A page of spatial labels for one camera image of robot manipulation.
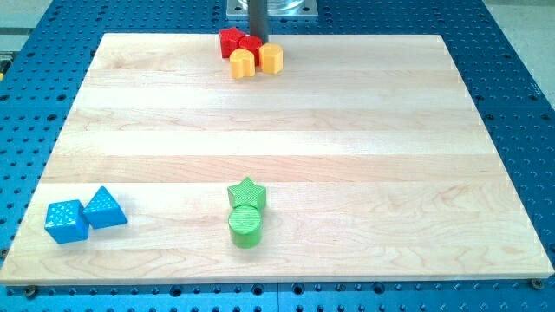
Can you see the red star block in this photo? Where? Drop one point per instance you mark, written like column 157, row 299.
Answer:
column 229, row 40

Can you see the blue perforated metal table plate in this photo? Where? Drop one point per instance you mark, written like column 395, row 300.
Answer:
column 503, row 50

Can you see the yellow heart block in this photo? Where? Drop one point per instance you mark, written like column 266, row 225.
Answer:
column 242, row 63

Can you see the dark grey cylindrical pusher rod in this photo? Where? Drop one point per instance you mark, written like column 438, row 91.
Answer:
column 258, row 19

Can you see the red round block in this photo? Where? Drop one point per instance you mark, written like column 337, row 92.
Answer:
column 252, row 44

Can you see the blue triangle block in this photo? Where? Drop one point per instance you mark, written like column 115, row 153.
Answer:
column 103, row 210

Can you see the green cylinder block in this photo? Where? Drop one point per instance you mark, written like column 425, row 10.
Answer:
column 245, row 224

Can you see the blue cube block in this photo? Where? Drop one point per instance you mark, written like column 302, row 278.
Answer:
column 65, row 222

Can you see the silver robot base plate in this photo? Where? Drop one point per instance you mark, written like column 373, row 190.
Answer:
column 277, row 9

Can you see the green star block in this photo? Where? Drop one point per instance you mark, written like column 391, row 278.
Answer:
column 247, row 193

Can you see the light wooden board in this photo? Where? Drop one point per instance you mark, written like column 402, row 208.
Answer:
column 376, row 163

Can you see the yellow hexagon block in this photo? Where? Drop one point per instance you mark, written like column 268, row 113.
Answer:
column 271, row 57

